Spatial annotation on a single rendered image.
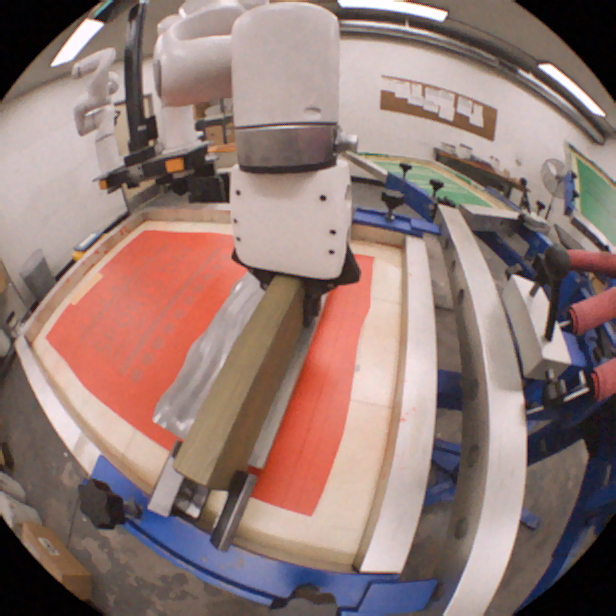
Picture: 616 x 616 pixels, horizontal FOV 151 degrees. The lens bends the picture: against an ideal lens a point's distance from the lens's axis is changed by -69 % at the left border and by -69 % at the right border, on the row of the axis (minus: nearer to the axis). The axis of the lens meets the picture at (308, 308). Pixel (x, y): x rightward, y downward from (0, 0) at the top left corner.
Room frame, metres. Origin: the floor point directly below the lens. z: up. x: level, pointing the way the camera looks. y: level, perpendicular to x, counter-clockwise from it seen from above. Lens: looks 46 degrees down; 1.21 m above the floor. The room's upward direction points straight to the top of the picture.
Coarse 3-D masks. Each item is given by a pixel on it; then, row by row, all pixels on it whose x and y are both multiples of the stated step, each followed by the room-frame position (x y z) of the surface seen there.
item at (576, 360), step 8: (512, 328) 0.13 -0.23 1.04; (512, 336) 0.12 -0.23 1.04; (568, 336) 0.10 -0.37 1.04; (568, 344) 0.09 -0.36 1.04; (576, 344) 0.09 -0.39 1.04; (568, 352) 0.08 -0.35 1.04; (576, 352) 0.07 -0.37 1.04; (520, 360) 0.09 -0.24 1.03; (576, 360) 0.06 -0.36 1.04; (520, 368) 0.09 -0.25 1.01; (568, 368) 0.06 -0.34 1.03; (576, 368) 0.05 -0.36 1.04; (520, 376) 0.08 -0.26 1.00; (560, 376) 0.06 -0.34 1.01; (568, 376) 0.05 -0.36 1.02
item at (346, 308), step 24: (144, 240) 0.48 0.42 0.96; (168, 240) 0.46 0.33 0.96; (192, 240) 0.44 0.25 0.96; (216, 240) 0.44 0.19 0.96; (120, 264) 0.38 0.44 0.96; (360, 264) 0.34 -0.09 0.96; (216, 288) 0.28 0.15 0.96; (336, 288) 0.28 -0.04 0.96; (360, 288) 0.28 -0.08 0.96; (336, 312) 0.23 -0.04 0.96; (360, 312) 0.23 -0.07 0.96; (336, 336) 0.19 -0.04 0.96
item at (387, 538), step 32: (128, 224) 0.54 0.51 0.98; (352, 224) 0.43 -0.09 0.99; (96, 256) 0.41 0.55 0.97; (416, 256) 0.33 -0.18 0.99; (64, 288) 0.29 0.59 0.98; (416, 288) 0.25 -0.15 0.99; (32, 320) 0.17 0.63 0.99; (416, 320) 0.19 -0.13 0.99; (32, 352) 0.10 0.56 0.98; (416, 352) 0.14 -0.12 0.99; (32, 384) 0.03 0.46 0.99; (416, 384) 0.10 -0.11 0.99; (64, 416) 0.01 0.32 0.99; (416, 416) 0.07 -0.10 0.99; (96, 448) 0.00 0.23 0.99; (416, 448) 0.03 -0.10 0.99; (384, 480) 0.01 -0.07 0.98; (416, 480) 0.00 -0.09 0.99; (384, 512) -0.02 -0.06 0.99; (416, 512) -0.03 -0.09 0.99; (256, 544) -0.06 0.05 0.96; (384, 544) -0.06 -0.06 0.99
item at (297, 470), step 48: (96, 288) 0.30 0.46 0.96; (48, 336) 0.16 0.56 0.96; (192, 336) 0.19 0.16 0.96; (96, 384) 0.09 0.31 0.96; (144, 384) 0.11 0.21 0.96; (336, 384) 0.12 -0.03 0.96; (144, 432) 0.04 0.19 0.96; (288, 432) 0.07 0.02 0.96; (336, 432) 0.07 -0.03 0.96; (288, 480) 0.01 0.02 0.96
